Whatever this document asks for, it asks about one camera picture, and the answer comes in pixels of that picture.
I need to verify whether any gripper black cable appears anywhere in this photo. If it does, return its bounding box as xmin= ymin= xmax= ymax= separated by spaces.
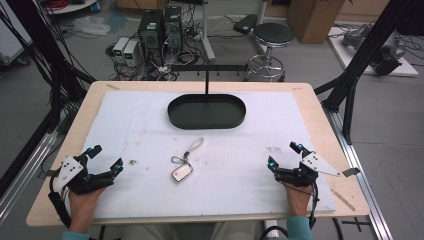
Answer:
xmin=47 ymin=175 xmax=73 ymax=230
xmin=308 ymin=182 xmax=320 ymax=231

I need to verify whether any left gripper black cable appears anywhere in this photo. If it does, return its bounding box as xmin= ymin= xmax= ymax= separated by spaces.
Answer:
xmin=47 ymin=175 xmax=73 ymax=230

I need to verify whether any clear plastic bag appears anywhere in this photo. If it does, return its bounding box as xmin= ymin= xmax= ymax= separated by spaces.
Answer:
xmin=72 ymin=15 xmax=112 ymax=37

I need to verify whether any grey device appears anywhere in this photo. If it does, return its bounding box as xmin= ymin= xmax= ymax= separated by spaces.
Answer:
xmin=341 ymin=23 xmax=372 ymax=51

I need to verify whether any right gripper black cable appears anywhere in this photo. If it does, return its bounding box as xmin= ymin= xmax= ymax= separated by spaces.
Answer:
xmin=308 ymin=182 xmax=320 ymax=231

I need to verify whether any black device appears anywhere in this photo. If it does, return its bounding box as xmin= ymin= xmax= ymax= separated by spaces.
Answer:
xmin=372 ymin=42 xmax=407 ymax=77

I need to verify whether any thin wooden stick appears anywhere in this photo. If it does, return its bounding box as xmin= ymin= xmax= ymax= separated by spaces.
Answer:
xmin=330 ymin=188 xmax=356 ymax=212

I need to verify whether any white power supply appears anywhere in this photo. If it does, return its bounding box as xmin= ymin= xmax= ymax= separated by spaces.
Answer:
xmin=112 ymin=37 xmax=130 ymax=64
xmin=122 ymin=40 xmax=140 ymax=68

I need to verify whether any white floor board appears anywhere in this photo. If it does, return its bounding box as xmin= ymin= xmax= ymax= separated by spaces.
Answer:
xmin=327 ymin=26 xmax=420 ymax=78

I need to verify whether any white key fob with strap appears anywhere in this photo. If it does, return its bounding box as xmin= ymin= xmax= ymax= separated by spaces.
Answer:
xmin=170 ymin=136 xmax=205 ymax=184

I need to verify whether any black computer tower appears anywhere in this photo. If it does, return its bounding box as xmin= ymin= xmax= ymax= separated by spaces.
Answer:
xmin=163 ymin=5 xmax=184 ymax=52
xmin=137 ymin=9 xmax=165 ymax=52

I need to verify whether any white foam board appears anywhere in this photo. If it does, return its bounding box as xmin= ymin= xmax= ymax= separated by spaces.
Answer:
xmin=64 ymin=90 xmax=337 ymax=220

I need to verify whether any person's right hand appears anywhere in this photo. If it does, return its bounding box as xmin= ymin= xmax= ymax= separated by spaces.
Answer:
xmin=283 ymin=184 xmax=314 ymax=218

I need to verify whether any brown cardboard box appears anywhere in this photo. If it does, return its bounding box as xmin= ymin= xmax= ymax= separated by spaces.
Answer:
xmin=286 ymin=0 xmax=346 ymax=45

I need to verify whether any white round table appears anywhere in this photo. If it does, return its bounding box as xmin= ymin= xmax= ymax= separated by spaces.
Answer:
xmin=45 ymin=0 xmax=98 ymax=15

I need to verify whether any black metal frame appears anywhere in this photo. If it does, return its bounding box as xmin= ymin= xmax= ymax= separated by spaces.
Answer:
xmin=0 ymin=0 xmax=97 ymax=198
xmin=314 ymin=0 xmax=416 ymax=145

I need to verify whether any black round stool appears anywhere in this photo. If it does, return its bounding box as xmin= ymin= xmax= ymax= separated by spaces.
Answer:
xmin=245 ymin=22 xmax=295 ymax=83

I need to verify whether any black key rack with tray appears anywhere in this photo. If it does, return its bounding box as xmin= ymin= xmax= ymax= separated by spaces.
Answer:
xmin=167 ymin=64 xmax=250 ymax=131

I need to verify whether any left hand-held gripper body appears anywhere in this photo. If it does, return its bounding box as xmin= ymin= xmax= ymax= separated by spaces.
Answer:
xmin=43 ymin=155 xmax=116 ymax=196

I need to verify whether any aluminium rail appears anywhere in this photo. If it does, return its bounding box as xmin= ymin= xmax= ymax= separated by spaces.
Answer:
xmin=0 ymin=130 xmax=60 ymax=224
xmin=324 ymin=109 xmax=395 ymax=240

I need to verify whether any white desk leg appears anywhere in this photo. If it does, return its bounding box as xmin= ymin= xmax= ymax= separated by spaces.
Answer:
xmin=199 ymin=0 xmax=217 ymax=62

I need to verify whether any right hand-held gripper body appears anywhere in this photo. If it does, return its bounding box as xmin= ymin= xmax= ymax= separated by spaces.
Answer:
xmin=275 ymin=151 xmax=362 ymax=188

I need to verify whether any person's left hand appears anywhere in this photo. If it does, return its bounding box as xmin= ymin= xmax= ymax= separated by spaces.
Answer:
xmin=67 ymin=187 xmax=105 ymax=234

